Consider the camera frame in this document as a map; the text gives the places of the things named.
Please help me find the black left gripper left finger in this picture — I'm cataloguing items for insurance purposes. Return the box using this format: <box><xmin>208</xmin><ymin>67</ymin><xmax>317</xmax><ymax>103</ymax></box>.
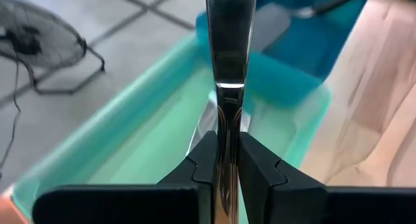
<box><xmin>32</xmin><ymin>130</ymin><xmax>218</xmax><ymax>224</ymax></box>

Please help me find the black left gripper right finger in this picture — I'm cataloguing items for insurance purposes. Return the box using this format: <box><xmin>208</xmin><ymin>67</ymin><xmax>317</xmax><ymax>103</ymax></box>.
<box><xmin>239</xmin><ymin>132</ymin><xmax>416</xmax><ymax>224</ymax></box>

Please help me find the silver table knife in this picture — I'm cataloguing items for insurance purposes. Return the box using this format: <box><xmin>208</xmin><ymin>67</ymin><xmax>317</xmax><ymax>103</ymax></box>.
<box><xmin>185</xmin><ymin>97</ymin><xmax>252</xmax><ymax>156</ymax></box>
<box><xmin>204</xmin><ymin>0</ymin><xmax>258</xmax><ymax>224</ymax></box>

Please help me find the mint green plastic bin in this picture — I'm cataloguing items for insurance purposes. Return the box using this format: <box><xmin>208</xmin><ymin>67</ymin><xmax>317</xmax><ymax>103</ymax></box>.
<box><xmin>12</xmin><ymin>32</ymin><xmax>332</xmax><ymax>224</ymax></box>

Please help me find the orange plastic bin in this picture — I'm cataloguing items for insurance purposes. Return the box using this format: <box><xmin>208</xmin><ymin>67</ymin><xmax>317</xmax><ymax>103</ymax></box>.
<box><xmin>0</xmin><ymin>184</ymin><xmax>32</xmax><ymax>224</ymax></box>

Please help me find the blue plastic bin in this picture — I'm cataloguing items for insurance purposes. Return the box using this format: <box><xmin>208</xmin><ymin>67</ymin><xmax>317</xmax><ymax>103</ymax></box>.
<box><xmin>194</xmin><ymin>0</ymin><xmax>373</xmax><ymax>108</ymax></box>

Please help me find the black floor fan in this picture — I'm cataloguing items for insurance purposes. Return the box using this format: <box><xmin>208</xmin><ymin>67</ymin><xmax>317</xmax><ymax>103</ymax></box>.
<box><xmin>0</xmin><ymin>0</ymin><xmax>107</xmax><ymax>95</ymax></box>

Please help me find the black fan power cable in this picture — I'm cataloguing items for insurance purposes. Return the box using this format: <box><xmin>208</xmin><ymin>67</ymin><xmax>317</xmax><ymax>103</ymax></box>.
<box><xmin>0</xmin><ymin>60</ymin><xmax>22</xmax><ymax>181</ymax></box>

